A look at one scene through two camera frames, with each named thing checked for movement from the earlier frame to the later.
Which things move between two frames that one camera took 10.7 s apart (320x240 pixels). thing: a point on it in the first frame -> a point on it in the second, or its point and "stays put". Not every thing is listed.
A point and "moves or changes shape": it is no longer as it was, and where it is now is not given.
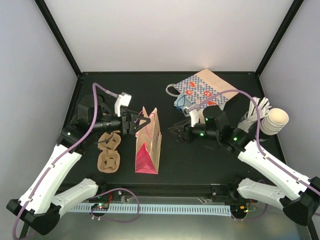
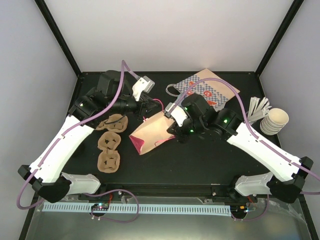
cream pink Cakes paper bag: (148, 144) moves or changes shape
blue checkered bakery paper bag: (201, 86) stays put
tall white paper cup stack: (277, 119) stays put
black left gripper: (128, 126) -> (143, 109)
